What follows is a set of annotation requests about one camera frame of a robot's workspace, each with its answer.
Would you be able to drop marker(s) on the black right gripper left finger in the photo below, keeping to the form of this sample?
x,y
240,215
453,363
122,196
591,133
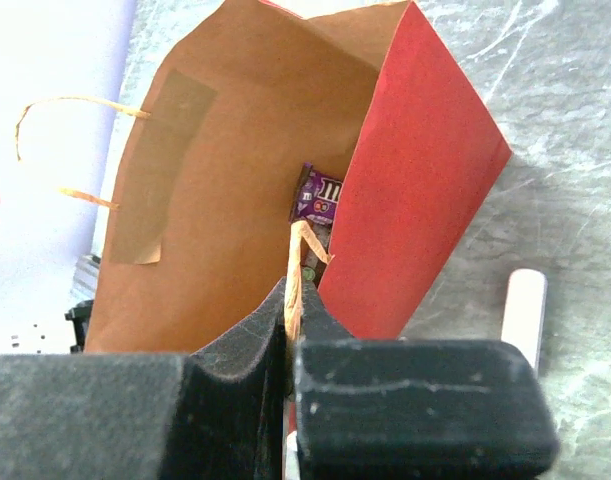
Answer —
x,y
214,414

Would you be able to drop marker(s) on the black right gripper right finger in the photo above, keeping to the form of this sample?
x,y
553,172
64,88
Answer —
x,y
422,409

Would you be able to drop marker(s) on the purple M&M's packet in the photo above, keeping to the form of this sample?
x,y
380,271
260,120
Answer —
x,y
316,197

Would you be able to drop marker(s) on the red paper bag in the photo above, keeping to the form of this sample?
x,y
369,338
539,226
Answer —
x,y
198,229

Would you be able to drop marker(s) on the white eraser block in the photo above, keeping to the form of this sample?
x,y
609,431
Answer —
x,y
524,311

